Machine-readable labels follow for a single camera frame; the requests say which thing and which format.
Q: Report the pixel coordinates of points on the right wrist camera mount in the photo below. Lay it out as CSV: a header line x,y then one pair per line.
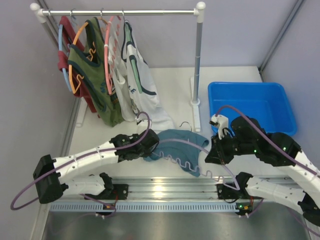
x,y
220,122

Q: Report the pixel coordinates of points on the green tank top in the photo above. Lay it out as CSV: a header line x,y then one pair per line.
x,y
89,68

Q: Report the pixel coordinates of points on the slotted cable duct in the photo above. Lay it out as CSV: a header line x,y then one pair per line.
x,y
149,207

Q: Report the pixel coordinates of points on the light blue hanger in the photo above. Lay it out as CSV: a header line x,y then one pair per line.
x,y
60,48

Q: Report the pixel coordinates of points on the lavender plastic hanger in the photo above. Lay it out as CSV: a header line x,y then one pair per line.
x,y
209,174

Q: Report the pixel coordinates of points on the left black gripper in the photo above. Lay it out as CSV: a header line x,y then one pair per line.
x,y
152,141

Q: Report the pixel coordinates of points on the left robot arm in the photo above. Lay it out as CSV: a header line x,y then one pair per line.
x,y
71,175

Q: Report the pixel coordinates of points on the aluminium mounting rail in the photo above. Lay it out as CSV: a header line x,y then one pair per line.
x,y
170,188

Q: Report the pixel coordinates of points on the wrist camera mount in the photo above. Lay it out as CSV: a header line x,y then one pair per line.
x,y
220,122
140,121

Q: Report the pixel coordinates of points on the white navy-trimmed tank top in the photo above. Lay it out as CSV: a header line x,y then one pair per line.
x,y
148,101

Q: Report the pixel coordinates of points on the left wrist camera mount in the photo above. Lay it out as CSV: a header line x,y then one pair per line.
x,y
140,121

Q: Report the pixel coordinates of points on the pink hanger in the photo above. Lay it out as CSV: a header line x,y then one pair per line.
x,y
106,50

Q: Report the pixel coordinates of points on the white clothes rack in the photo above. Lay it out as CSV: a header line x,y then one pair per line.
x,y
198,12

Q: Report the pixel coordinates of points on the teal tank top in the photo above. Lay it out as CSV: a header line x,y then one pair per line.
x,y
182,146

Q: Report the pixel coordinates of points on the white shirt on pink hanger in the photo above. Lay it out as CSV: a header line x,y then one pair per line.
x,y
118,73

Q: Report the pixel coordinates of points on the blue plastic bin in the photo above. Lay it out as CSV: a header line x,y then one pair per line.
x,y
267,102

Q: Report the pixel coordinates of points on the mint green hanger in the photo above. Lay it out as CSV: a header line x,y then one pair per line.
x,y
130,52

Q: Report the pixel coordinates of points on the red tank top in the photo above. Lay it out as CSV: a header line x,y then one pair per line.
x,y
68,35

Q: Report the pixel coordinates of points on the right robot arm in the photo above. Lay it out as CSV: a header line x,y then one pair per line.
x,y
246,137

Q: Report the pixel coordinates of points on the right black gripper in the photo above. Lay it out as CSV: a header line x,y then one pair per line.
x,y
217,150

